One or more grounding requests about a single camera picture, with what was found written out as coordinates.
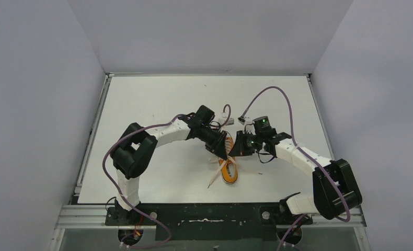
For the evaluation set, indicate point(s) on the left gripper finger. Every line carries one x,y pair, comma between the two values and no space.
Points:
219,152
222,139

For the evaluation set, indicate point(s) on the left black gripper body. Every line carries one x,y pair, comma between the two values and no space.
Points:
219,144

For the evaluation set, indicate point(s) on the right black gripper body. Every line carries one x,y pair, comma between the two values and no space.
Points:
251,143

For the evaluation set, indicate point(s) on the cream shoelace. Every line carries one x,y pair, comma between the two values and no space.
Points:
240,167

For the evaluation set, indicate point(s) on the orange canvas sneaker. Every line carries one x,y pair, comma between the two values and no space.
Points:
228,171

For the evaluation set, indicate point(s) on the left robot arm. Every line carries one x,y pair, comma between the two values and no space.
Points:
132,153

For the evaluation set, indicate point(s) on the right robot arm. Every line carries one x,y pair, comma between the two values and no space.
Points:
322,200

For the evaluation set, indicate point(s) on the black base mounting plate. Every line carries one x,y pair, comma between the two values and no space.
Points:
206,221

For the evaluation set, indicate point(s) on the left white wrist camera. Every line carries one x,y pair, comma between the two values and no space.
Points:
225,121

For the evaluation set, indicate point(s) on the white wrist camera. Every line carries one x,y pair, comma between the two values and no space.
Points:
225,121
244,120

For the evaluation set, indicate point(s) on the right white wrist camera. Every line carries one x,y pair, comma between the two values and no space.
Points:
244,120

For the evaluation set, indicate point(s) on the aluminium right table rail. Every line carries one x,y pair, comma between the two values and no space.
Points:
317,104

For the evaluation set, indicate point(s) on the aluminium front rail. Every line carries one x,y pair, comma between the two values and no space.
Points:
94,216

